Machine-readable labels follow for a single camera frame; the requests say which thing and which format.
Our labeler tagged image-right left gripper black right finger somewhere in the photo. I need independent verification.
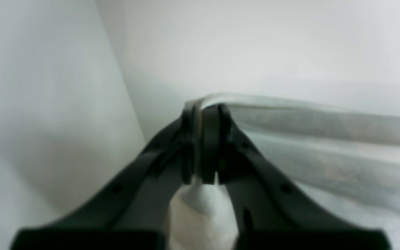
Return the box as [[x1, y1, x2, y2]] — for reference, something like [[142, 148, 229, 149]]
[[200, 104, 391, 250]]

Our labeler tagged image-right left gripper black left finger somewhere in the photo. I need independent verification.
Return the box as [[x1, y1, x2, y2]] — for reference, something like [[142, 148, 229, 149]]
[[11, 105, 199, 250]]

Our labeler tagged white printed t-shirt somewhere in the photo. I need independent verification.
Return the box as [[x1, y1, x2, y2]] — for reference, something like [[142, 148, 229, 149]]
[[185, 93, 400, 250]]

